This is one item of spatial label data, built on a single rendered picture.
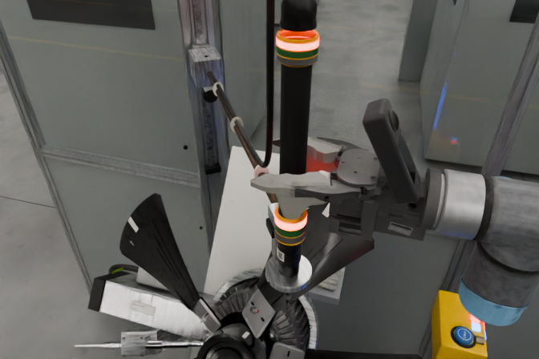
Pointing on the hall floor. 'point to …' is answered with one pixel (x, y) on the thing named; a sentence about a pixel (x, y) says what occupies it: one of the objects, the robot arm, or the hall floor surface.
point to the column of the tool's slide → (213, 197)
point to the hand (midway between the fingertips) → (269, 157)
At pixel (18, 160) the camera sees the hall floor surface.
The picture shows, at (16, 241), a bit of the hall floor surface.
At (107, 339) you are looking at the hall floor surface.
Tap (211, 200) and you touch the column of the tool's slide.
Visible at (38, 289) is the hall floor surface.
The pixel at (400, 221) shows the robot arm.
